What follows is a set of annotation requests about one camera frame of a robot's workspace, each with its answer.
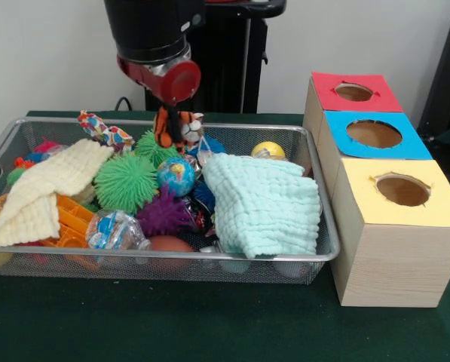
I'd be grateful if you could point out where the silver mesh bin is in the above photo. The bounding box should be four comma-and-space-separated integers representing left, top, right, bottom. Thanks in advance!
0, 116, 341, 286

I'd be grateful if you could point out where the large green spiky ball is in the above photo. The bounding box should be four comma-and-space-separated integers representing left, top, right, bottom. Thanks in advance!
94, 153, 161, 215

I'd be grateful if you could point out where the crushed bottle with blue label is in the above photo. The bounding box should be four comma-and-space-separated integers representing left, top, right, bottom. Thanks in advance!
85, 210, 152, 261

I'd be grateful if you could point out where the wooden box with three holes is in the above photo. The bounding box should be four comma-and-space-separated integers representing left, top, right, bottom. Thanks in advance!
302, 71, 450, 308

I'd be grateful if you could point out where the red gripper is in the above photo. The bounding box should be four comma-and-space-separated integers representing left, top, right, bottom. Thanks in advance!
117, 52, 202, 152

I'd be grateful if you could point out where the cream waffle cloth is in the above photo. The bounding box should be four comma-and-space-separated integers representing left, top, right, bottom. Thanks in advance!
0, 138, 115, 248

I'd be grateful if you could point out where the mint green waffle cloth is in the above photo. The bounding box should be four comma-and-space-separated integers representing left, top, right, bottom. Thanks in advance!
201, 153, 321, 260

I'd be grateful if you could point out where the orange striped tiger plush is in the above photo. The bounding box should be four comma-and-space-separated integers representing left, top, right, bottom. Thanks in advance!
152, 106, 206, 154

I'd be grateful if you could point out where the orange plastic toy tray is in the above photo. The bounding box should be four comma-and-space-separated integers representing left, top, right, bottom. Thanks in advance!
39, 194, 96, 248

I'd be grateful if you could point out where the purple spiky ball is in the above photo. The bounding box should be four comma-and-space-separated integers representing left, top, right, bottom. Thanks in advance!
136, 186, 195, 238

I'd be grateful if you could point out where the colourful printed cloth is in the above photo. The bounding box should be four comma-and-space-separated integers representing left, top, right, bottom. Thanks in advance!
77, 110, 135, 154

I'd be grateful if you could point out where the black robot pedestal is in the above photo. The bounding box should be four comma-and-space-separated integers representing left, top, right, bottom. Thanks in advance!
145, 0, 288, 114

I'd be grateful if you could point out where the yellow smiley ball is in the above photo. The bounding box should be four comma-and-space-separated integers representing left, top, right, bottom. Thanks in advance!
251, 141, 287, 160

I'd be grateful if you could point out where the globe print ball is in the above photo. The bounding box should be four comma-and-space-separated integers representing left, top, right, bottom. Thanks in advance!
156, 157, 196, 198

